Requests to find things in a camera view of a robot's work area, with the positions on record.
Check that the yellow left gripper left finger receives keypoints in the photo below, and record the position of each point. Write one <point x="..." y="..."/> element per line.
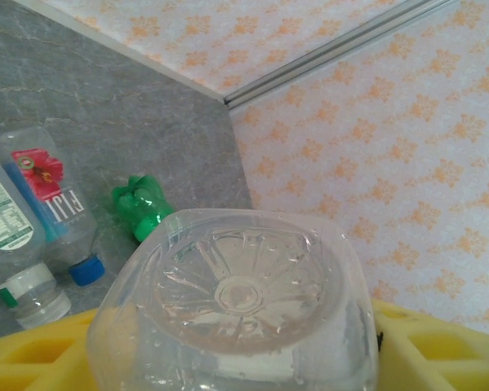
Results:
<point x="8" y="366"/>

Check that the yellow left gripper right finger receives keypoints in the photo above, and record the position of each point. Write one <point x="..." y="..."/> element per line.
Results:
<point x="395" y="366"/>

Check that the clear plastic water bottle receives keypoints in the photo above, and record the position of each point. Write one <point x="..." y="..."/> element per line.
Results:
<point x="236" y="293"/>

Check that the Fiji water plastic bottle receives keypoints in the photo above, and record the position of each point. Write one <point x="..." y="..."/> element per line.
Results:
<point x="53" y="195"/>

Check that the clear bottle white green label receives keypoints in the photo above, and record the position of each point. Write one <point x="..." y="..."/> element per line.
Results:
<point x="8" y="228"/>

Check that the green plastic bottle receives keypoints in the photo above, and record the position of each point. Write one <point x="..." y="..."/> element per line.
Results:
<point x="142" y="203"/>

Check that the aluminium frame post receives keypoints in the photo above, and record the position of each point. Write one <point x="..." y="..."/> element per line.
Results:
<point x="309" y="57"/>

